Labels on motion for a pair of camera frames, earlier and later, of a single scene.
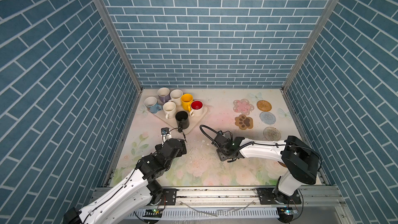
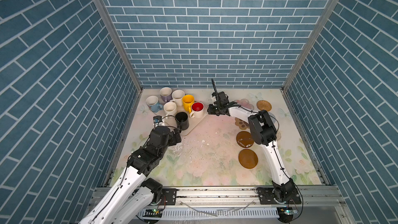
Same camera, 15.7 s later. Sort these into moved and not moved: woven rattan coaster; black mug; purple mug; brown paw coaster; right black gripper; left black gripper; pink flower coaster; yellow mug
Moved: right black gripper; left black gripper
Not moved: purple mug; yellow mug; black mug; brown paw coaster; woven rattan coaster; pink flower coaster
